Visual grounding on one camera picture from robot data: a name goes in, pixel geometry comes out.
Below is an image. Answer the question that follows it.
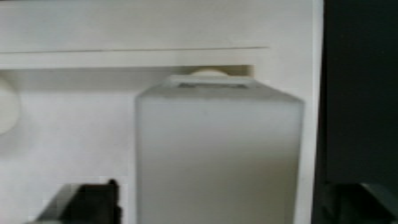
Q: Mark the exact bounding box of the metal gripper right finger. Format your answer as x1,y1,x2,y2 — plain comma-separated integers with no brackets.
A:
322,183,398,224

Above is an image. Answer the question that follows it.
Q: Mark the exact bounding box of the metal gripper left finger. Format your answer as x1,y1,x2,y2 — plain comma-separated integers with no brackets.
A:
34,179,123,224

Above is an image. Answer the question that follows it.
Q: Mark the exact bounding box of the white leg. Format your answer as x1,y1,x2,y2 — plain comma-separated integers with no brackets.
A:
137,75,304,224

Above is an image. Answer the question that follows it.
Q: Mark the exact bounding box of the white square tabletop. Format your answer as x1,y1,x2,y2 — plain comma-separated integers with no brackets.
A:
0,0,324,224

